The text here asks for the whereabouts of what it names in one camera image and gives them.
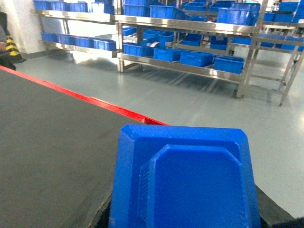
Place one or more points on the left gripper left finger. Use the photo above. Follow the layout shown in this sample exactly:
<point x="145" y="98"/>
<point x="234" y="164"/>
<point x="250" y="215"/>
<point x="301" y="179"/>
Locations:
<point x="102" y="216"/>

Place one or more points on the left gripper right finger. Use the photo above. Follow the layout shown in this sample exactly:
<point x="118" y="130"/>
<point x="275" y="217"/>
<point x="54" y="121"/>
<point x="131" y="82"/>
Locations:
<point x="273" y="216"/>

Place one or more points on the blue plastic block part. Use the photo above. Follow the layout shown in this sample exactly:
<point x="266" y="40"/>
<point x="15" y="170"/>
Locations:
<point x="183" y="177"/>

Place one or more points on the steel shelf rack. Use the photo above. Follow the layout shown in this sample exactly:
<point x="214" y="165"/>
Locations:
<point x="98" y="13"/>
<point x="223" y="46"/>

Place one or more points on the far steel shelf rack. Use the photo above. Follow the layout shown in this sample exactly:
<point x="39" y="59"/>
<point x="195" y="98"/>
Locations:
<point x="98" y="13"/>

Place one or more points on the seated man with glasses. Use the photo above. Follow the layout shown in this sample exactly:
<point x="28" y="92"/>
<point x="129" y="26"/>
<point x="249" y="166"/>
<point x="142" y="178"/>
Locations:
<point x="5" y="50"/>

